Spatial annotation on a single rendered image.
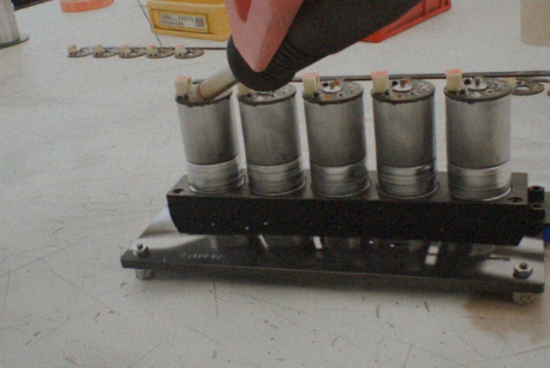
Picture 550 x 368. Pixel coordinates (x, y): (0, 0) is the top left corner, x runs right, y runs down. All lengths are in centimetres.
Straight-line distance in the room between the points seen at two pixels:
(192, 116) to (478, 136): 11
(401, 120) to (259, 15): 11
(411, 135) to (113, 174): 19
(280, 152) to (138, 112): 22
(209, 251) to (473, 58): 31
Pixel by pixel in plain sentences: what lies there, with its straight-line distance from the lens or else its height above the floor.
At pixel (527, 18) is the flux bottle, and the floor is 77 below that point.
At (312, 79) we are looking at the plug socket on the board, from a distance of 31.
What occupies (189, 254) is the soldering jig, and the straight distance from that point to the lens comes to 31.
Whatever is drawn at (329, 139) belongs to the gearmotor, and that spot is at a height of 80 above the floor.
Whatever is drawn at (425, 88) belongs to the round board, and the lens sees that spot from 31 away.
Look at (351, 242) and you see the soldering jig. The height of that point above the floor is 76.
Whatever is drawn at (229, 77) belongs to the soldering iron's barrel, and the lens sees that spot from 28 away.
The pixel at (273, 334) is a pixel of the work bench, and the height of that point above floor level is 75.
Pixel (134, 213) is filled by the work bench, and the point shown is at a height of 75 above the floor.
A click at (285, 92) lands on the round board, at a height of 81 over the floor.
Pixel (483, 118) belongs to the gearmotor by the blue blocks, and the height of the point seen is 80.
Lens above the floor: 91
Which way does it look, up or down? 22 degrees down
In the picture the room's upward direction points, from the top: 7 degrees counter-clockwise
